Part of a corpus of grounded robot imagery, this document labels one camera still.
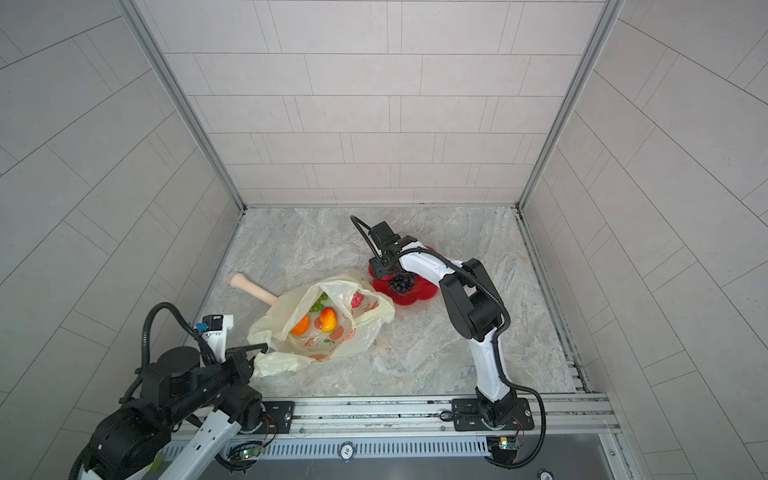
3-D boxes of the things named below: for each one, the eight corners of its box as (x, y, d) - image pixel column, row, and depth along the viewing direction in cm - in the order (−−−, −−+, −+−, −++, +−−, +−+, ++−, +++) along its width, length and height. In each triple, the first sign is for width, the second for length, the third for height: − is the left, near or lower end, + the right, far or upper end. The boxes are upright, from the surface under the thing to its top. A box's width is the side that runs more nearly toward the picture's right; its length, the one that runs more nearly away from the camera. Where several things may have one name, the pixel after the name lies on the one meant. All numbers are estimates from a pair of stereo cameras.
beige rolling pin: (233, 285, 96) (228, 279, 93) (242, 277, 98) (237, 270, 95) (272, 307, 91) (268, 301, 88) (280, 297, 93) (276, 292, 90)
